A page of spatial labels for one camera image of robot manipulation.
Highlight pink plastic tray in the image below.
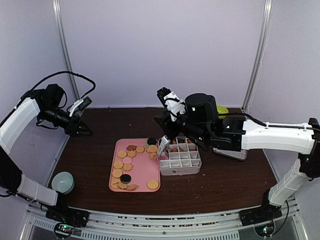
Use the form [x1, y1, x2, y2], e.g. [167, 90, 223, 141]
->
[108, 138, 161, 193]

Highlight frame post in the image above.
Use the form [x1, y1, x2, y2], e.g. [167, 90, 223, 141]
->
[242, 0, 274, 113]
[52, 0, 80, 100]

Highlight black sandwich cookie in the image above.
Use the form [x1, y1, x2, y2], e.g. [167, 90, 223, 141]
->
[147, 137, 157, 146]
[120, 174, 132, 184]

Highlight round tan cookie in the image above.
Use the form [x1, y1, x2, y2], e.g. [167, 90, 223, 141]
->
[147, 179, 160, 190]
[147, 144, 158, 154]

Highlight black sandwich cookie top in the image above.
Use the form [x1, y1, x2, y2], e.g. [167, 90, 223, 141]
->
[147, 137, 157, 146]

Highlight white divided cookie tin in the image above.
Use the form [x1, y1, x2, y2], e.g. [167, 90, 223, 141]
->
[159, 136, 202, 176]

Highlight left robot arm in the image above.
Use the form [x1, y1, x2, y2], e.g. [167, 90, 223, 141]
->
[0, 84, 93, 222]

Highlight flower shaped tan cookie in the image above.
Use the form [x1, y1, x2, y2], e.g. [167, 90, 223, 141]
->
[126, 184, 139, 191]

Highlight left frame post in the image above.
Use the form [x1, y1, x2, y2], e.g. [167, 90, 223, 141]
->
[52, 0, 80, 100]

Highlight brown leaf shaped cookie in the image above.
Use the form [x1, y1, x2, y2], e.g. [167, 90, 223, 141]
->
[126, 144, 138, 151]

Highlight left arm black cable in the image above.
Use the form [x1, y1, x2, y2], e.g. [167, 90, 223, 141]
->
[24, 71, 97, 106]

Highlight green plastic bowl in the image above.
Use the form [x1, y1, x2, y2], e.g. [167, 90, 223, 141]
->
[216, 105, 229, 118]

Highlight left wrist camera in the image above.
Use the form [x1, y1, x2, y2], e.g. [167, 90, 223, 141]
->
[68, 96, 92, 117]

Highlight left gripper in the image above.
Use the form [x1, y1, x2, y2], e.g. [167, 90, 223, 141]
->
[38, 104, 93, 137]

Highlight right frame post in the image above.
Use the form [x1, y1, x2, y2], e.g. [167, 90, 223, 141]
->
[242, 0, 274, 113]

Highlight black sandwich cookie lower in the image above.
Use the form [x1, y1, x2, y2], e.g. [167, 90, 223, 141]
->
[120, 174, 132, 184]

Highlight pink round cookie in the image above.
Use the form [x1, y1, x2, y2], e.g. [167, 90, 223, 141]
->
[122, 156, 133, 164]
[160, 155, 169, 161]

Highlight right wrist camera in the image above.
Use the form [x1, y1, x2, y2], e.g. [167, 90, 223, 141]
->
[157, 87, 186, 122]

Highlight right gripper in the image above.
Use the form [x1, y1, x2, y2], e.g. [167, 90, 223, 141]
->
[154, 109, 210, 144]

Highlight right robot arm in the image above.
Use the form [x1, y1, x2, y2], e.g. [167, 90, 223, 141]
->
[154, 111, 320, 221]

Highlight round tan cookie bottom right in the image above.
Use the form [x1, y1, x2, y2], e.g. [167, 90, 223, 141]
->
[147, 179, 160, 190]

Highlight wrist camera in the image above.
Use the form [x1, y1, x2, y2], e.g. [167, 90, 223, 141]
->
[68, 96, 92, 117]
[157, 87, 186, 122]

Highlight metal serving tongs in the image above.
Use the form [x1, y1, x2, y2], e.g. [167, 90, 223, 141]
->
[153, 135, 171, 161]

